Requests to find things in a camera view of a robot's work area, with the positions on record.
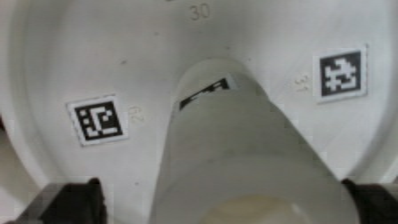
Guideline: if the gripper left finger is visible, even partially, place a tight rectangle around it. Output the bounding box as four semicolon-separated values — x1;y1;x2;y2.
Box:
14;178;106;224

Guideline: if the white round table top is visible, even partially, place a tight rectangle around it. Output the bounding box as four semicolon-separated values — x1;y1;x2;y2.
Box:
0;0;398;224

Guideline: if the white cylindrical table leg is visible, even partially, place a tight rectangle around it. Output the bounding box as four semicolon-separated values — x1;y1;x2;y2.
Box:
147;59;360;224

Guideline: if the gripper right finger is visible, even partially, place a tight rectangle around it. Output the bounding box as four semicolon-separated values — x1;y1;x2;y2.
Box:
341;179;398;224

